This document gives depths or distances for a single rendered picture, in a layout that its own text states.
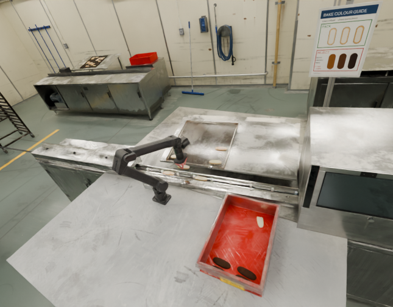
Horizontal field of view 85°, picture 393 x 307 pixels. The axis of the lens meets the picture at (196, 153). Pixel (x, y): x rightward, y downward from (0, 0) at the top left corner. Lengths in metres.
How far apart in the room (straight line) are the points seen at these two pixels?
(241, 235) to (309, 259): 0.35
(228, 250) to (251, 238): 0.15
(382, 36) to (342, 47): 3.11
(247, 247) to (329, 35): 1.48
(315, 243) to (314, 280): 0.19
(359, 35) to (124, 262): 2.03
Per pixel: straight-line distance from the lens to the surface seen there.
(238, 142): 1.75
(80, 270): 1.54
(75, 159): 2.24
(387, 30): 4.99
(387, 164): 1.13
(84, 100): 5.31
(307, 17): 4.46
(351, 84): 2.93
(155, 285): 1.30
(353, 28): 1.89
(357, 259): 1.61
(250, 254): 1.28
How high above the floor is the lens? 1.98
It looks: 38 degrees down
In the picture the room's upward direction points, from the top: 12 degrees counter-clockwise
